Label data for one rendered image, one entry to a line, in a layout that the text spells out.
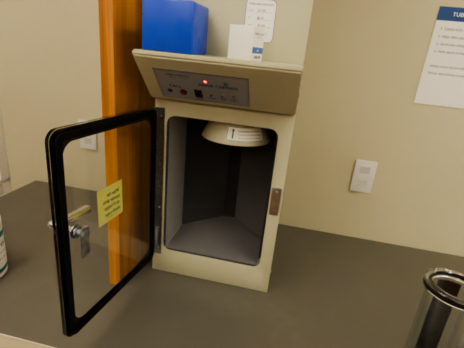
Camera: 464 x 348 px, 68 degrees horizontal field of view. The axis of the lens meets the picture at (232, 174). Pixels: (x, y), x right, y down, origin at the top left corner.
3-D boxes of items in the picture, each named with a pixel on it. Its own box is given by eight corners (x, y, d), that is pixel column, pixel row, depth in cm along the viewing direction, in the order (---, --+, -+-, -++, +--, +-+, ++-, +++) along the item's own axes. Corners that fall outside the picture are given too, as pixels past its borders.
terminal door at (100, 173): (153, 257, 91) (157, 105, 77) (66, 342, 64) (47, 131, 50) (150, 256, 91) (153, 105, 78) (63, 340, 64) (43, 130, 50)
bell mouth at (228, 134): (211, 126, 98) (213, 106, 96) (273, 134, 95) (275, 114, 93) (192, 140, 81) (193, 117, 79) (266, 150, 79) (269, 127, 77)
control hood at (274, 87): (154, 95, 78) (155, 49, 75) (296, 114, 73) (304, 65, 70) (130, 101, 68) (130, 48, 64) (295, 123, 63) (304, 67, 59)
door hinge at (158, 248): (152, 251, 93) (155, 106, 79) (161, 253, 92) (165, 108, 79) (150, 255, 91) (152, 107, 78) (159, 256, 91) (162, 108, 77)
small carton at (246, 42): (238, 58, 70) (242, 26, 68) (261, 61, 68) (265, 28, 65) (226, 58, 65) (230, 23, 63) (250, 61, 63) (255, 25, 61)
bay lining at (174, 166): (191, 208, 114) (197, 101, 102) (268, 222, 110) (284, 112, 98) (163, 246, 92) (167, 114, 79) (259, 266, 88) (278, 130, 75)
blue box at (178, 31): (161, 50, 74) (162, 4, 71) (206, 54, 72) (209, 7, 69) (141, 49, 65) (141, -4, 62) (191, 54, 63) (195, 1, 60)
